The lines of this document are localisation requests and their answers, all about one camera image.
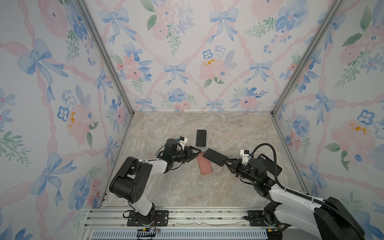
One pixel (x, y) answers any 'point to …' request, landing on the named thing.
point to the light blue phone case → (206, 139)
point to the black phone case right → (270, 164)
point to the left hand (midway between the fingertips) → (200, 152)
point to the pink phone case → (205, 165)
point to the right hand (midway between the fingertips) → (222, 159)
